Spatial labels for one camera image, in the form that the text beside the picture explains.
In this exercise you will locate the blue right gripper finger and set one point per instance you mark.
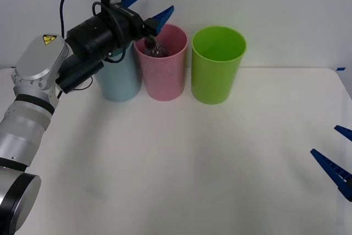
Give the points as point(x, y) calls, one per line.
point(345, 131)
point(330, 167)

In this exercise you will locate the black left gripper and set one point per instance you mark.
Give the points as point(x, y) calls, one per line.
point(127, 27)

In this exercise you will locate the small dark plastic bottle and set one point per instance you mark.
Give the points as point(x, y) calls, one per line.
point(158, 50)

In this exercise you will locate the silver and black left arm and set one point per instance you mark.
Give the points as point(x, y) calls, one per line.
point(35, 61)

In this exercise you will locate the pink plastic bin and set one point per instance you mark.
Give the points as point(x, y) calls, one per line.
point(165, 81)

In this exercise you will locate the pale blue plastic bin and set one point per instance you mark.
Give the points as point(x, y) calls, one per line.
point(121, 83)

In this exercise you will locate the green plastic bin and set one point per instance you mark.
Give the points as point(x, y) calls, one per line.
point(211, 83)

